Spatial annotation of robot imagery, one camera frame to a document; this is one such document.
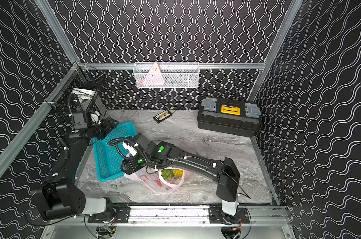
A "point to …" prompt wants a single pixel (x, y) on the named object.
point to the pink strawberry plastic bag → (160, 181)
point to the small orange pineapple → (170, 174)
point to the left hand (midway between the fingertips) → (113, 122)
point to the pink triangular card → (154, 77)
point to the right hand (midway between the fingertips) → (127, 164)
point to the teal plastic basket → (109, 161)
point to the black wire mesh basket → (76, 92)
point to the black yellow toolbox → (235, 117)
